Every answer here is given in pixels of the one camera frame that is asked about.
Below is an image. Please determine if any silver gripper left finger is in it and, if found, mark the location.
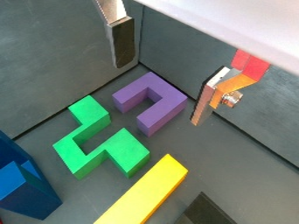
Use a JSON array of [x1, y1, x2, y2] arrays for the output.
[[93, 0, 137, 68]]

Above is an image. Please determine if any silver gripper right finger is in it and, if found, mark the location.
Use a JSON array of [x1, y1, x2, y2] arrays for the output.
[[191, 66, 257, 126]]

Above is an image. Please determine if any purple U-shaped block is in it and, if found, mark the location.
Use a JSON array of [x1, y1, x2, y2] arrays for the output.
[[113, 72, 187, 137]]

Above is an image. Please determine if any red puzzle board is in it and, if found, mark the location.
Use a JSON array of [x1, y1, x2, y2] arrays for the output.
[[231, 49, 270, 81]]

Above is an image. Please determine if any green S-shaped block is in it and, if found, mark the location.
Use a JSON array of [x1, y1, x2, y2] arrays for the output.
[[51, 94, 153, 180]]

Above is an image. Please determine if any yellow long bar block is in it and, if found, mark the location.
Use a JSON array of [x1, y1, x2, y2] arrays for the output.
[[94, 154, 189, 224]]

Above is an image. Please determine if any blue U-shaped block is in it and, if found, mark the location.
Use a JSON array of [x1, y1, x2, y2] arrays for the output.
[[0, 130, 62, 220]]

